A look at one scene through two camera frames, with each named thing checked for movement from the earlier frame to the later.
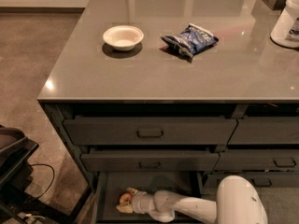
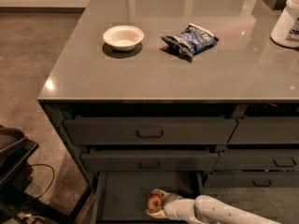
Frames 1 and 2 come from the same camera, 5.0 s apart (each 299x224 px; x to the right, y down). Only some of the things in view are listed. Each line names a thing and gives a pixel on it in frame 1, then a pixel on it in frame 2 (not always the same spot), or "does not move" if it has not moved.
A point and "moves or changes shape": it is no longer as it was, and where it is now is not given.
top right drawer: x=265 y=130 does not move
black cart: x=17 y=206 does not move
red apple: x=125 y=198 moves or changes shape
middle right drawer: x=258 y=160 does not move
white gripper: x=137 y=200 → x=172 y=205
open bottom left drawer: x=110 y=184 does not move
